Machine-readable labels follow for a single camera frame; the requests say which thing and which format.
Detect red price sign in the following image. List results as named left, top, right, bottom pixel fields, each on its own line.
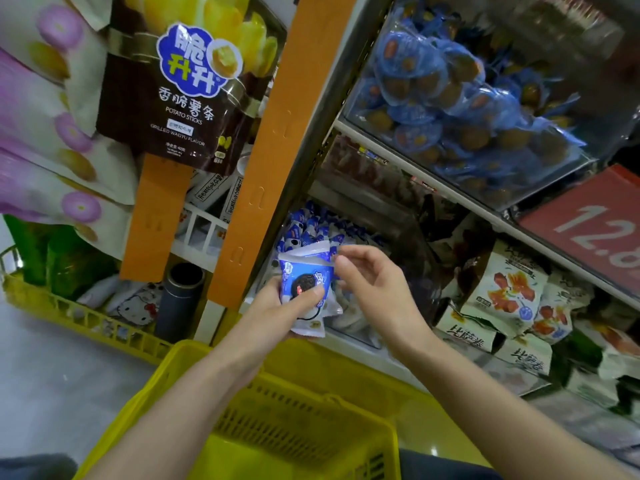
left=520, top=165, right=640, bottom=301

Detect grey trousers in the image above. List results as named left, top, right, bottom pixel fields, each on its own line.
left=0, top=449, right=501, bottom=480

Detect pile of blue snack packets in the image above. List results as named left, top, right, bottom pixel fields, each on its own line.
left=275, top=205, right=401, bottom=346

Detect black potato stick bag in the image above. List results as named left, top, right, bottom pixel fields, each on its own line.
left=97, top=0, right=291, bottom=174

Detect clear plastic bin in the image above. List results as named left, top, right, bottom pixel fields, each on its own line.
left=255, top=175, right=446, bottom=351

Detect orange hanging strip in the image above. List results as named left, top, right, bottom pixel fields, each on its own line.
left=120, top=155, right=196, bottom=284

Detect row of fruit print bags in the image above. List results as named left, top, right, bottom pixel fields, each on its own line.
left=430, top=239, right=640, bottom=426

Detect store shelf with yellow base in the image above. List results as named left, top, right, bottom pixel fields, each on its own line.
left=205, top=0, right=640, bottom=471

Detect yellow floor basket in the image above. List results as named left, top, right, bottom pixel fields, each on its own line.
left=0, top=245, right=186, bottom=366

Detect person's left hand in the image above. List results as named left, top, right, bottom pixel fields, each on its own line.
left=220, top=277, right=326, bottom=388

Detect white wire rack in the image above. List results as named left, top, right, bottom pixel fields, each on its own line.
left=170, top=203, right=229, bottom=274

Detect yellow plastic shopping basket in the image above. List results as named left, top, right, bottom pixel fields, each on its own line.
left=75, top=339, right=401, bottom=480

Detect white cartoon print packet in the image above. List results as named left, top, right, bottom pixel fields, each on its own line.
left=80, top=279, right=166, bottom=331

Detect orange shelf post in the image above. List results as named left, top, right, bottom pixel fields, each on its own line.
left=207, top=0, right=359, bottom=311

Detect row of small brown packets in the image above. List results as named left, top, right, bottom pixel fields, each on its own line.
left=320, top=135, right=431, bottom=206

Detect person's right forearm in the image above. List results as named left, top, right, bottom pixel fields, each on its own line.
left=405, top=329, right=640, bottom=480

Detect green snack bags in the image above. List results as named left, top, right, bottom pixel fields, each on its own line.
left=5, top=215, right=116, bottom=301

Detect person's left forearm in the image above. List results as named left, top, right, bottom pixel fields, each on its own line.
left=85, top=363, right=263, bottom=480

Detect pile of blue jelly cups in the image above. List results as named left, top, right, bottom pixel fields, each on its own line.
left=345, top=5, right=586, bottom=211

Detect blue white snack packet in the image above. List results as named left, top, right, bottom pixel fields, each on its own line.
left=278, top=239, right=346, bottom=338

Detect white card packet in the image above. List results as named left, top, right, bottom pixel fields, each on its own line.
left=185, top=169, right=233, bottom=211

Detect dark grey cylinder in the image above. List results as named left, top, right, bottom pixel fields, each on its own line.
left=155, top=261, right=206, bottom=343

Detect person's right hand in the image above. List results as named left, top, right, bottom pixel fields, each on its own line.
left=333, top=245, right=433, bottom=358

